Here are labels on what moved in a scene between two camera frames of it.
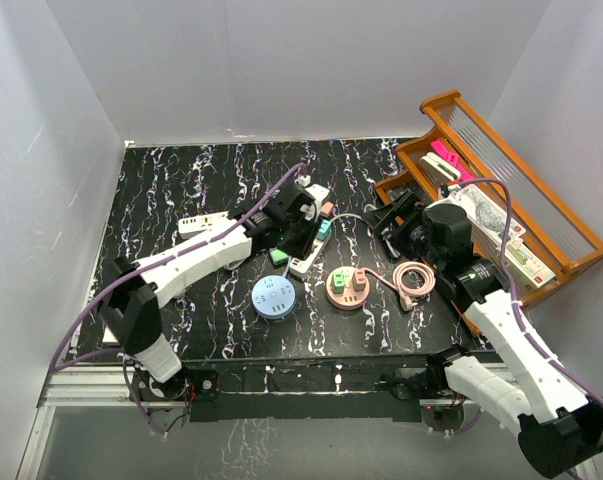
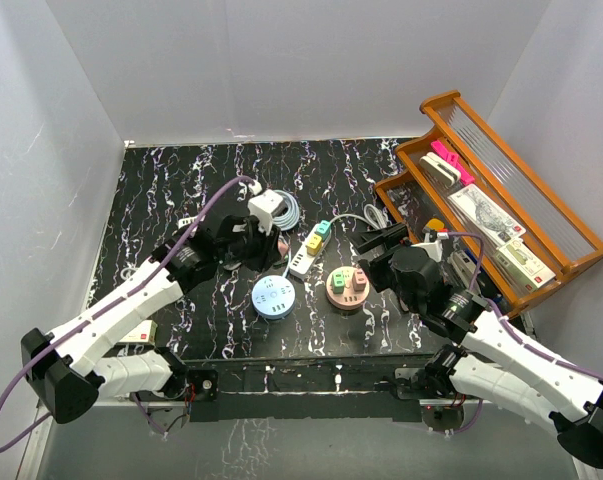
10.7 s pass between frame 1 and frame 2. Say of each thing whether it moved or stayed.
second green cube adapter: stayed
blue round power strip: stayed
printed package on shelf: stayed
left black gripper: moved
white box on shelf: stayed
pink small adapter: stayed
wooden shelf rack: stayed
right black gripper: moved
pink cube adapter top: moved
